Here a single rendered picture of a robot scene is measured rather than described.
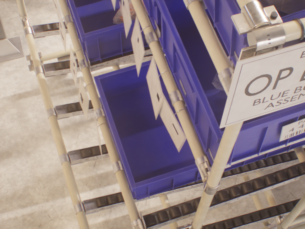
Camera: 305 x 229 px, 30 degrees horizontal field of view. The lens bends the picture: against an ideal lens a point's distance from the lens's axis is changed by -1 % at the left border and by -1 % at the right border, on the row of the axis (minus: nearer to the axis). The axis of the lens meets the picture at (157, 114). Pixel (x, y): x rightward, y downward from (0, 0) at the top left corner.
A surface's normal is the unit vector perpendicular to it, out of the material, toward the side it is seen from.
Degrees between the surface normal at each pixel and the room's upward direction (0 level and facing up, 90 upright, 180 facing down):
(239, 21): 0
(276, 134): 90
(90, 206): 11
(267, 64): 90
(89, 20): 3
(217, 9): 90
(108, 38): 90
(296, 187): 0
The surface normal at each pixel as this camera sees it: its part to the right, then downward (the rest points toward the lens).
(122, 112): 0.00, -0.45
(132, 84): 0.33, 0.84
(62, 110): 0.22, -0.51
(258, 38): 0.19, -0.04
